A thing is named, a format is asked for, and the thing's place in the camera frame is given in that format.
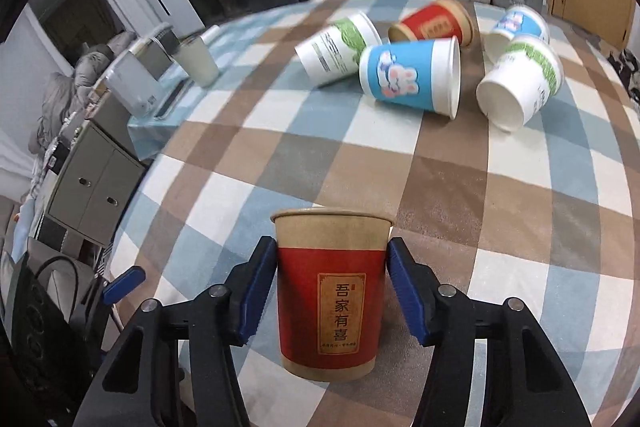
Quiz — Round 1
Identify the red and kraft paper cup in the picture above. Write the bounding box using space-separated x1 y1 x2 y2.
271 207 393 383

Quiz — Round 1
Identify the blue rabbit paper cup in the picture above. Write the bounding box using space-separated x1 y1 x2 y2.
359 37 461 119

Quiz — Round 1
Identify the white green paper cup left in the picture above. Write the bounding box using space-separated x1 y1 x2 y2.
295 11 382 87

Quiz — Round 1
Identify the white green paper cup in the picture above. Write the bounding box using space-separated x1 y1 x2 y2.
476 35 565 132
295 11 382 87

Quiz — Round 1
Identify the white green paper cup right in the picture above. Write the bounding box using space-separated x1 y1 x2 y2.
476 35 565 132

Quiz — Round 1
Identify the blue white paper cup rear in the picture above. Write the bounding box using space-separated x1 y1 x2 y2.
484 4 550 63

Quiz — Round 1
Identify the grey low cabinet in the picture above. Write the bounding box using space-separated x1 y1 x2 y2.
46 122 145 246

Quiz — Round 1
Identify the checked tablecloth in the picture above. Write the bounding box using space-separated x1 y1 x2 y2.
108 0 639 426

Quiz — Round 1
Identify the white smartphone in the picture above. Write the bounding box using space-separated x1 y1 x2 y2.
153 78 192 120

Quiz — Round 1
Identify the white kettle appliance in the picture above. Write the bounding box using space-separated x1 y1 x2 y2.
102 51 165 118

